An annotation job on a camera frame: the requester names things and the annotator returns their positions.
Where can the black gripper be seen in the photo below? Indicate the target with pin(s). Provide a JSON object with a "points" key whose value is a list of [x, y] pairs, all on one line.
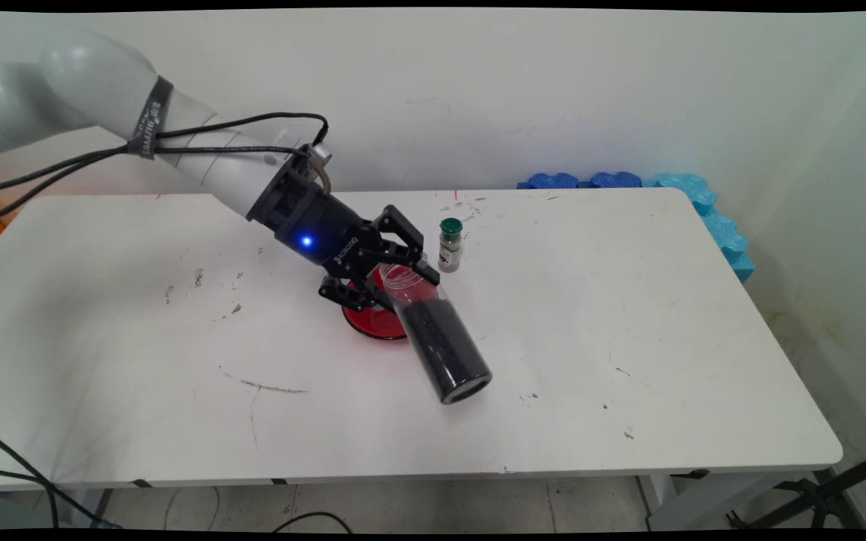
{"points": [[328, 237]]}

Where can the dark blue foam piece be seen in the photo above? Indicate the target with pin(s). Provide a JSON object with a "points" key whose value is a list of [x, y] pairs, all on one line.
{"points": [[549, 181], [615, 179]]}

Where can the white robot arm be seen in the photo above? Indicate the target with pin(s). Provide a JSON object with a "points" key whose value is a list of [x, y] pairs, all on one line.
{"points": [[95, 83]]}

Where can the light blue foam mat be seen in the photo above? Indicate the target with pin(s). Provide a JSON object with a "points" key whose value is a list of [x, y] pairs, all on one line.
{"points": [[719, 225]]}

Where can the grey table leg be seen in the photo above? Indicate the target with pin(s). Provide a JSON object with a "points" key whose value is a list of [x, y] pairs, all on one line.
{"points": [[101, 507]]}

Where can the white table leg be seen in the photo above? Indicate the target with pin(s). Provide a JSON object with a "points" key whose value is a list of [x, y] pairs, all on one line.
{"points": [[704, 500]]}

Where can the green capped spice bottle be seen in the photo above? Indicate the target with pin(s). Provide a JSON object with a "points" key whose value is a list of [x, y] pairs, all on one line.
{"points": [[449, 248]]}

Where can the clear jar of black grains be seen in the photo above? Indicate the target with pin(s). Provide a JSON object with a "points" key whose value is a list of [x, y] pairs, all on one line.
{"points": [[440, 346]]}

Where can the black tripod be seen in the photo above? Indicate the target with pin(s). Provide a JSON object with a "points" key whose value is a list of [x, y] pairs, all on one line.
{"points": [[824, 496]]}

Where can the red bowl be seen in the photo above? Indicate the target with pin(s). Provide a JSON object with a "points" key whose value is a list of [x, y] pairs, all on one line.
{"points": [[373, 324]]}

